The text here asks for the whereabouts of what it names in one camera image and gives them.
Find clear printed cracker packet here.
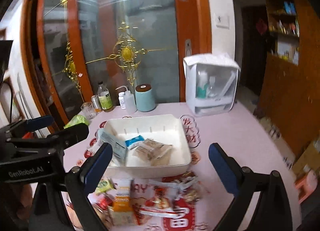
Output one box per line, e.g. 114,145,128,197
132,138,172,166

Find clear bottle green label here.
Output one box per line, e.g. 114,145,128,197
97,81,113,112

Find orange yellow snack packet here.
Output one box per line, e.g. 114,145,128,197
109,178,136,226

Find small metal can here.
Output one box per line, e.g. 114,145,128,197
91,95,103,113

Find glass door gold ornament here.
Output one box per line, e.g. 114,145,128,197
20,0,212,133

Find green wet wipes pack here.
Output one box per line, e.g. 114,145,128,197
63,115,89,129

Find white cosmetic organizer box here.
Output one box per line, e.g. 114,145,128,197
183,53,240,117

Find clear nut snack packet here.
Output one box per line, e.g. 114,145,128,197
179,171,210,205

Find light blue canister brown lid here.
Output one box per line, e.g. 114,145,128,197
135,84,156,112

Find green small snack packet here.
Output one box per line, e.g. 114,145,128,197
94,178,115,195

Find small blue white packet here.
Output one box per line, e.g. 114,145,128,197
125,135,145,150

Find wooden cabinet with shelves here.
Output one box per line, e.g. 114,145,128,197
258,0,319,157

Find white blue label packet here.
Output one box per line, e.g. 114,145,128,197
97,129,128,166

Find white red apple snack bag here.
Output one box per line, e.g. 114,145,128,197
139,180,191,219

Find clear glass cup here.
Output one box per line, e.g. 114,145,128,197
81,102,97,120

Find white squeeze wash bottle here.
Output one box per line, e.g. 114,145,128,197
116,85,137,114

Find small white pill bottle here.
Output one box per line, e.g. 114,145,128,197
118,91,126,110

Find white plastic storage bin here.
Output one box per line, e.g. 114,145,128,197
104,115,191,178

